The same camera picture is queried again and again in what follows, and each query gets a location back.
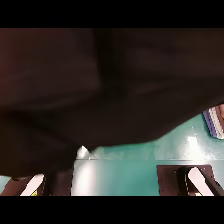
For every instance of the black garment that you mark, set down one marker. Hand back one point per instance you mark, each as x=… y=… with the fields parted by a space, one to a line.
x=100 y=93

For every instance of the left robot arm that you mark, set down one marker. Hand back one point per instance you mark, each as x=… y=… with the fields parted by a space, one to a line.
x=31 y=185

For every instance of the brown garment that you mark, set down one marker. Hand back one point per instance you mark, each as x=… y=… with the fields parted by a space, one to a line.
x=221 y=116

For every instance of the striped garment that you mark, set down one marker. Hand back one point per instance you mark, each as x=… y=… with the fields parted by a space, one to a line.
x=213 y=125

